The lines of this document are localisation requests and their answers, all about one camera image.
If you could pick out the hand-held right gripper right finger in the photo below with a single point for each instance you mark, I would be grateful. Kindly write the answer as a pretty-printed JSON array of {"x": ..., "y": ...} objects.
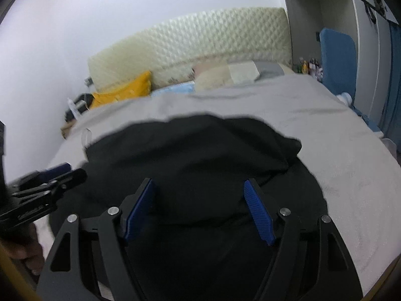
[{"x": 258, "y": 213}]

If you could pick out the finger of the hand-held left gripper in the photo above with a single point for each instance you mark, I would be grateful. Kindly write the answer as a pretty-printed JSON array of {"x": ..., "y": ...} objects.
[
  {"x": 40, "y": 172},
  {"x": 69, "y": 178}
]

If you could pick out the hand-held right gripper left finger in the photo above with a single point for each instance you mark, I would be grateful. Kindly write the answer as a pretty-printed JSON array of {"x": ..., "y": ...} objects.
[{"x": 141, "y": 208}]

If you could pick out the black puffer jacket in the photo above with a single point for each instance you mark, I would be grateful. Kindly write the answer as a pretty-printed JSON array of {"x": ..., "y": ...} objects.
[{"x": 194, "y": 156}]

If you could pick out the person's left hand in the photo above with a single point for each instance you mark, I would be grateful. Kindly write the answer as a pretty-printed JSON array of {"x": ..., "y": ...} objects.
[{"x": 31, "y": 254}]

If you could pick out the wooden nightstand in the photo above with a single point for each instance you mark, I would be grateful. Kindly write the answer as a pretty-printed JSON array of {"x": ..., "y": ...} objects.
[{"x": 67, "y": 130}]

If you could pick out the white bottle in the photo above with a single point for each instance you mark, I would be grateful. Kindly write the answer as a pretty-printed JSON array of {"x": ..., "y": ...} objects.
[{"x": 74, "y": 109}]

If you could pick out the black bag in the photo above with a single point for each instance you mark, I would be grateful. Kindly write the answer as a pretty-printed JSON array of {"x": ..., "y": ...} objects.
[{"x": 83, "y": 100}]

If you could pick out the yellow pillow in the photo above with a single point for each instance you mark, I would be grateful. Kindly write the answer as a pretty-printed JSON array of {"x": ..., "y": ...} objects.
[{"x": 125, "y": 92}]

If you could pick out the bed with grey sheet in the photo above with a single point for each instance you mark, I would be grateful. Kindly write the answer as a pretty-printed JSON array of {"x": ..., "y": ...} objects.
[{"x": 329, "y": 131}]

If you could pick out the light blue bed sheet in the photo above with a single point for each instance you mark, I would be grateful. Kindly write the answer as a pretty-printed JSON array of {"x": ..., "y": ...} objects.
[{"x": 172, "y": 89}]

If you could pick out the cream folded towel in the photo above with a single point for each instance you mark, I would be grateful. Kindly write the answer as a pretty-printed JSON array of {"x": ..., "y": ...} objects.
[{"x": 242, "y": 72}]

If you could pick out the white stuffed toy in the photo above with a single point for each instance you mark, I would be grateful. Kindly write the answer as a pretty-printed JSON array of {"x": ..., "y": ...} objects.
[{"x": 344, "y": 97}]

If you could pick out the beige pillow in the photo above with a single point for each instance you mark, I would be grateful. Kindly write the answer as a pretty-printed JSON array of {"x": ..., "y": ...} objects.
[{"x": 210, "y": 76}]

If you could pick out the grey pillow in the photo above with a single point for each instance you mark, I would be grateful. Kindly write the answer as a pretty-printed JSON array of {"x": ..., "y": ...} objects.
[{"x": 272, "y": 68}]

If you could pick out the clear plastic container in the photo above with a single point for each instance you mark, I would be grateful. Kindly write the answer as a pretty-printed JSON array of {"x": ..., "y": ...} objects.
[{"x": 389, "y": 145}]

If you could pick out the blue padded board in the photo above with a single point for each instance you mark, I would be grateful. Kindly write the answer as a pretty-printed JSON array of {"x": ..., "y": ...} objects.
[{"x": 338, "y": 62}]

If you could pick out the cream quilted headboard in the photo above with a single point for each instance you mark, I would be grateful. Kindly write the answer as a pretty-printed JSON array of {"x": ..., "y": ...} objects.
[{"x": 194, "y": 34}]

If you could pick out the blue curtain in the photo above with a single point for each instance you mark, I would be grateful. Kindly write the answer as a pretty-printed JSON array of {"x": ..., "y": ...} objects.
[{"x": 391, "y": 84}]

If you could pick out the grey wardrobe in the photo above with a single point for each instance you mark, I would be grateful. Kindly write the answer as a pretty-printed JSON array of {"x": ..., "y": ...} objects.
[{"x": 313, "y": 12}]

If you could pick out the wall socket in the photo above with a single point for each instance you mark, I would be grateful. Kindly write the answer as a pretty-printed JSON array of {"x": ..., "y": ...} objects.
[{"x": 88, "y": 81}]

